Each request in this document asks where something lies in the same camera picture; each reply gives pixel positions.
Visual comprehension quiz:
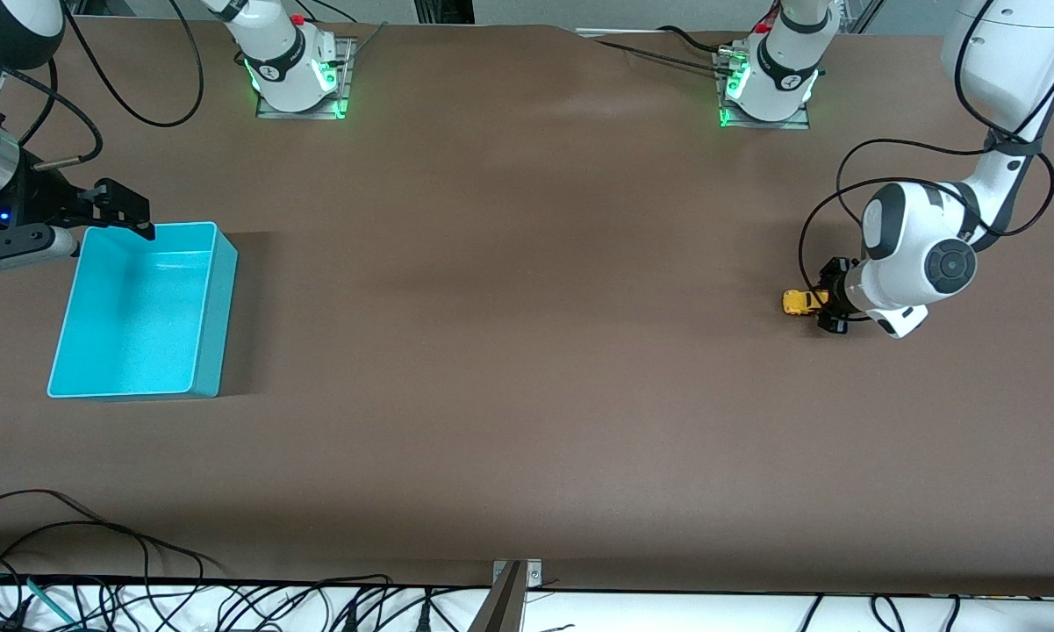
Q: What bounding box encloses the grey metal bar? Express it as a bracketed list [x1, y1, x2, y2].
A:
[467, 562, 527, 632]

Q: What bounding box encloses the right arm looping black cable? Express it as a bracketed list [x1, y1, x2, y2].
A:
[60, 0, 206, 129]

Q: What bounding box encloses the thin black base cable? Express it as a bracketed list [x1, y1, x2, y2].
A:
[592, 39, 731, 76]

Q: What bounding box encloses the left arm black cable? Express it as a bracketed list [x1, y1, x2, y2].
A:
[797, 0, 1054, 324]

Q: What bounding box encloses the silver table rail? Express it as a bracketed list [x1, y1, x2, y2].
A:
[575, 28, 722, 40]

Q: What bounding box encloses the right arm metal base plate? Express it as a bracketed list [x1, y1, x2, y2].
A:
[256, 37, 354, 120]

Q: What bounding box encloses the grey base cable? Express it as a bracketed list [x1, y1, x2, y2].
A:
[347, 22, 389, 64]

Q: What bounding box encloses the small metal edge bracket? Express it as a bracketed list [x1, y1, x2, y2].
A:
[491, 559, 543, 589]

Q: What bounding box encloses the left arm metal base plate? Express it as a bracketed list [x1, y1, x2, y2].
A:
[715, 48, 811, 131]

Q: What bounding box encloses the teal cable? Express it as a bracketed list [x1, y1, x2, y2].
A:
[25, 577, 78, 626]

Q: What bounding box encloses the teal plastic bin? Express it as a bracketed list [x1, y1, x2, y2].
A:
[47, 221, 239, 400]

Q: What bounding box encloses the right gripper black plug cable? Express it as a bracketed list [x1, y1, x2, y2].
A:
[0, 48, 104, 174]

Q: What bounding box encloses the slanted aluminium profile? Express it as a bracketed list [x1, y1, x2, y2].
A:
[829, 0, 883, 34]

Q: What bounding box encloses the long black looping cable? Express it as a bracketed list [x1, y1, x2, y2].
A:
[0, 489, 225, 580]

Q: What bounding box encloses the thick black base cable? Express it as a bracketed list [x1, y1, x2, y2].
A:
[656, 25, 731, 55]

